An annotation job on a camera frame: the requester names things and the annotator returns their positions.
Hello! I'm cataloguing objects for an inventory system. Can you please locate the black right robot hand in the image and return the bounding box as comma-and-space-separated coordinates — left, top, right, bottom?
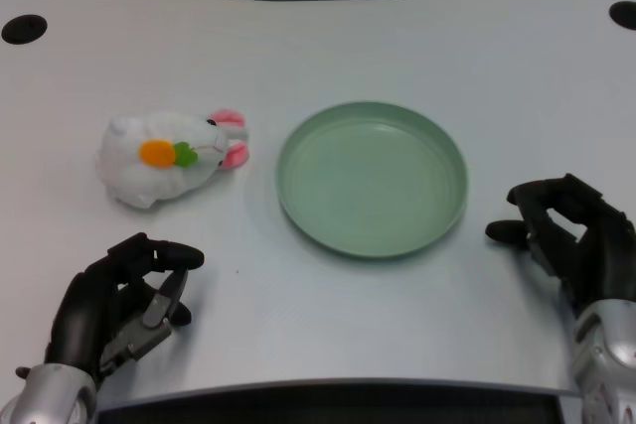
484, 173, 636, 319

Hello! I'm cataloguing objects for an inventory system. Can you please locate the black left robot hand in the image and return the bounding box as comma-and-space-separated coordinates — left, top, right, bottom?
43, 231, 206, 385

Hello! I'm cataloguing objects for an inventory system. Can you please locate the white rabbit doll with carrot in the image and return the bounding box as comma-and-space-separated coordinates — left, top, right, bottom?
96, 106, 251, 211

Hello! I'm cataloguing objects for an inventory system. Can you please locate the green round plate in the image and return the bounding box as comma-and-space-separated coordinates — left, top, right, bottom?
275, 100, 470, 261

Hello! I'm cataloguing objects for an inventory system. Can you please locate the dark robot torso panel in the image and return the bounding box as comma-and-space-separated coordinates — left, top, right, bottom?
96, 390, 567, 424

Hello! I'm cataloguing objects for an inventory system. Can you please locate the black table cable hole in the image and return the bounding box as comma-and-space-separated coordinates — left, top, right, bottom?
0, 14, 49, 46
608, 0, 636, 31

